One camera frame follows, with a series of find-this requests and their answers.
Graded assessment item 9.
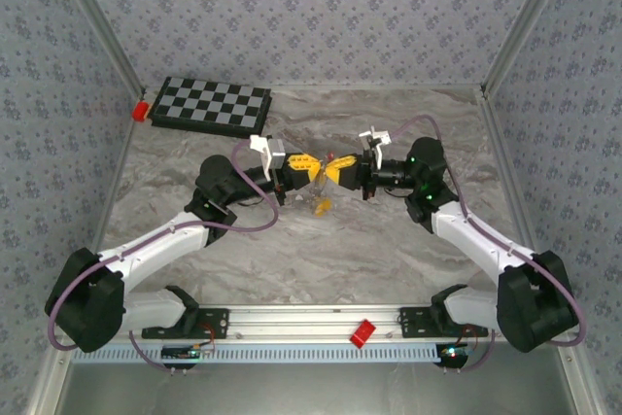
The silver perforated hoop red grip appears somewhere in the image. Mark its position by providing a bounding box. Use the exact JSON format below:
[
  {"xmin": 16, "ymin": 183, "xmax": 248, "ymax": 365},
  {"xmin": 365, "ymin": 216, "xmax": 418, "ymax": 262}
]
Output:
[{"xmin": 318, "ymin": 151, "xmax": 336, "ymax": 192}]

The black and grey checkerboard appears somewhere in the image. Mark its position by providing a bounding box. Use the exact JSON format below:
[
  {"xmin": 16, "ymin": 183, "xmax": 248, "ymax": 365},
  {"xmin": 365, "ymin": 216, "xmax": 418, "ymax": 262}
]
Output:
[{"xmin": 148, "ymin": 76, "xmax": 272, "ymax": 140}]

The light blue cable duct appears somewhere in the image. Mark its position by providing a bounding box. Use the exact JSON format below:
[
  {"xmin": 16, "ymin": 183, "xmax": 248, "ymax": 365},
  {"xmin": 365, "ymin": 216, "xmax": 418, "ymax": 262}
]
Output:
[{"xmin": 72, "ymin": 342, "xmax": 446, "ymax": 363}]

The small circuit board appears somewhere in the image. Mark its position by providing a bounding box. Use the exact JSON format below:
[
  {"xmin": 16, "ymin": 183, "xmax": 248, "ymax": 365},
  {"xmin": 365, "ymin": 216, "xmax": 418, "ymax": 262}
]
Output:
[
  {"xmin": 436, "ymin": 342, "xmax": 475, "ymax": 361},
  {"xmin": 161, "ymin": 344, "xmax": 215, "ymax": 361}
]

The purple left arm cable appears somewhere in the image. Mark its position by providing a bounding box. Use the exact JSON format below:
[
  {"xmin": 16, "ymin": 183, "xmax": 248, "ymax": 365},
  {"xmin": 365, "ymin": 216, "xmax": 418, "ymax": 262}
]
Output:
[{"xmin": 48, "ymin": 140, "xmax": 281, "ymax": 375}]

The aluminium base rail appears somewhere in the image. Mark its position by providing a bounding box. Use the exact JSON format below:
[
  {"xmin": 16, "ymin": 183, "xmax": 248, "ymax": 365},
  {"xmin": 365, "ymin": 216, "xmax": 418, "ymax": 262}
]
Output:
[{"xmin": 121, "ymin": 304, "xmax": 492, "ymax": 339}]

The red flat block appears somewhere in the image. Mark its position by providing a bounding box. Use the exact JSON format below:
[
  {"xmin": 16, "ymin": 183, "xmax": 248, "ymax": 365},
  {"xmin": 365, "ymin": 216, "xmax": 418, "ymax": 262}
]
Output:
[{"xmin": 349, "ymin": 319, "xmax": 378, "ymax": 350}]

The aluminium corner post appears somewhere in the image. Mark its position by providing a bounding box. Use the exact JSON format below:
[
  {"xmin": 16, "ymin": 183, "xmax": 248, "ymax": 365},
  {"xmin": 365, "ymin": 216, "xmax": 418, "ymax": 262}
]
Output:
[
  {"xmin": 480, "ymin": 0, "xmax": 574, "ymax": 96},
  {"xmin": 46, "ymin": 0, "xmax": 147, "ymax": 96}
]

